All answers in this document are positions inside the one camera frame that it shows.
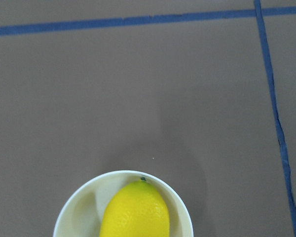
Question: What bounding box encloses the white bowl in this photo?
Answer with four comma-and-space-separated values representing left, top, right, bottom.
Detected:
53, 170, 194, 237

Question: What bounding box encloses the yellow lemon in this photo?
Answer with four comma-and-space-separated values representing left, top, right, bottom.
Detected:
99, 178, 170, 237

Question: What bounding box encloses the blue tape strip lengthwise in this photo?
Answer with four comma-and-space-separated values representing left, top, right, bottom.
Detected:
254, 0, 296, 236

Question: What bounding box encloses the blue tape strip crosswise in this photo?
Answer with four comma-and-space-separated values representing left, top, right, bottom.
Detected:
0, 5, 296, 38

